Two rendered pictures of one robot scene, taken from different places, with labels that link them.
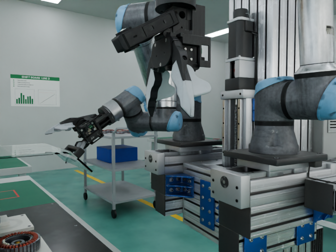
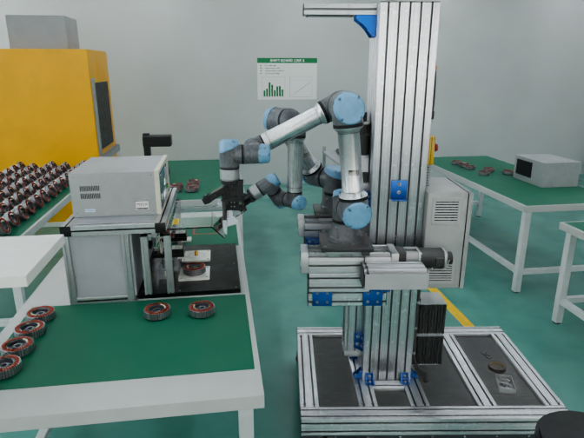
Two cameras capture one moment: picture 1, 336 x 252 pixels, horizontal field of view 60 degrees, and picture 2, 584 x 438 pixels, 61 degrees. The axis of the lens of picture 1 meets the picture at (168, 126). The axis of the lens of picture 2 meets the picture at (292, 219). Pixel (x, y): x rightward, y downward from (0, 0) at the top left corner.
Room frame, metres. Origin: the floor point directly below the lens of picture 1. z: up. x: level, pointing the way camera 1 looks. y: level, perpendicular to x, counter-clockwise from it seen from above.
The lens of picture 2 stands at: (-1.03, -1.11, 1.77)
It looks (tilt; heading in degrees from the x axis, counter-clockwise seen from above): 17 degrees down; 28
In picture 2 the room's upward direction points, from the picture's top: straight up
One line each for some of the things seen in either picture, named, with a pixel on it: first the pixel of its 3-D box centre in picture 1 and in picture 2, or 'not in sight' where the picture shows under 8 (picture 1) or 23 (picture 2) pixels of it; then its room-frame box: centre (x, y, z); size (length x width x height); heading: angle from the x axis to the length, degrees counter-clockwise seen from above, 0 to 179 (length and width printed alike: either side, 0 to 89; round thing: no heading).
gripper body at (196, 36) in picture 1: (179, 38); (232, 195); (0.52, -0.02, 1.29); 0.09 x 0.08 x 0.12; 119
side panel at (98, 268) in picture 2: not in sight; (99, 268); (0.38, 0.61, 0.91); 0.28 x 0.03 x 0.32; 126
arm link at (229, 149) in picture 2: not in sight; (229, 154); (0.52, -0.02, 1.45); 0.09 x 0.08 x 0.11; 127
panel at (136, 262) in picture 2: not in sight; (142, 241); (0.72, 0.69, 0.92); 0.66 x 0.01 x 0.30; 36
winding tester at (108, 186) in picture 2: not in sight; (124, 183); (0.69, 0.75, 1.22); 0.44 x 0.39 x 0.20; 36
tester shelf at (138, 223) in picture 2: not in sight; (126, 209); (0.69, 0.74, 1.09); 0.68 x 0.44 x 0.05; 36
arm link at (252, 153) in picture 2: not in sight; (255, 153); (0.59, -0.08, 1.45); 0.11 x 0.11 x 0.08; 37
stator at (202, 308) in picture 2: not in sight; (202, 308); (0.50, 0.15, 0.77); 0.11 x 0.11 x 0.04
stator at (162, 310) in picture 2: not in sight; (156, 311); (0.39, 0.30, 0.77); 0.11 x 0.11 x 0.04
